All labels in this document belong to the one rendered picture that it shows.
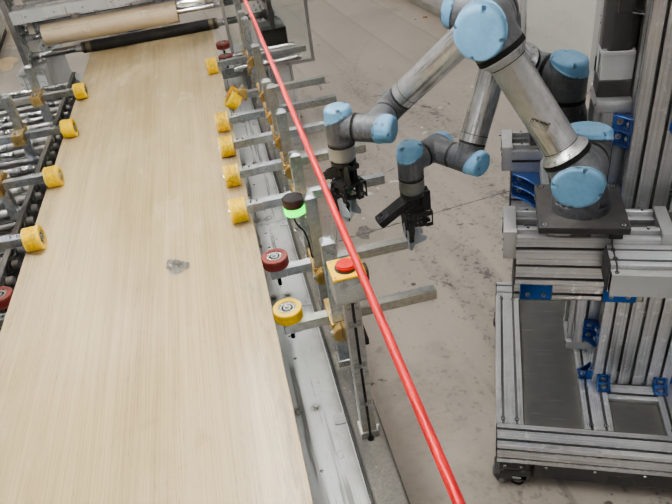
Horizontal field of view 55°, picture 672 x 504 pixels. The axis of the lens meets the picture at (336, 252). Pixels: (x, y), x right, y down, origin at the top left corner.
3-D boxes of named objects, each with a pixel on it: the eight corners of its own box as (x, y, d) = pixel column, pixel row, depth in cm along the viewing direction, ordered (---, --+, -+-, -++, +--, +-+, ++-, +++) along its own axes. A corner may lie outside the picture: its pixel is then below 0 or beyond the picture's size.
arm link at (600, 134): (610, 163, 168) (617, 115, 160) (606, 189, 158) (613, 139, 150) (562, 159, 172) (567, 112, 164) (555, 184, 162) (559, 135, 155)
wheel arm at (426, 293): (433, 294, 183) (432, 282, 181) (437, 301, 180) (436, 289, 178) (284, 329, 178) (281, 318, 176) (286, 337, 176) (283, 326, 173)
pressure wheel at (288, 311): (289, 324, 183) (282, 293, 176) (312, 331, 179) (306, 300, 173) (273, 342, 178) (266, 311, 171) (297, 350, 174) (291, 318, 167)
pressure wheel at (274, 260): (291, 273, 202) (285, 244, 196) (295, 288, 196) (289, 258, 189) (266, 279, 201) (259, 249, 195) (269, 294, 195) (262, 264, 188)
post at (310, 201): (334, 317, 208) (313, 189, 180) (336, 324, 205) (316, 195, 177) (323, 319, 207) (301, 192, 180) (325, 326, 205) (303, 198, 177)
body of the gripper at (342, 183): (346, 207, 178) (341, 169, 171) (330, 196, 185) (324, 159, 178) (369, 197, 181) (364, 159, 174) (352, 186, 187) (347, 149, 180)
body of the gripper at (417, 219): (433, 227, 194) (432, 193, 187) (406, 233, 193) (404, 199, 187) (425, 214, 201) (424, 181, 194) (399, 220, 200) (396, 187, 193)
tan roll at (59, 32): (262, 4, 403) (258, -17, 396) (264, 8, 393) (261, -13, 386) (30, 46, 388) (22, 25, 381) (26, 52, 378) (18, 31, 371)
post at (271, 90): (294, 193, 265) (274, 81, 237) (295, 197, 262) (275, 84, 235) (286, 194, 265) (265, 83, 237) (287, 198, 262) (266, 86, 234)
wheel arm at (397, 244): (405, 245, 203) (404, 234, 200) (408, 251, 200) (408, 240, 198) (270, 276, 198) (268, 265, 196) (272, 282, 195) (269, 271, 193)
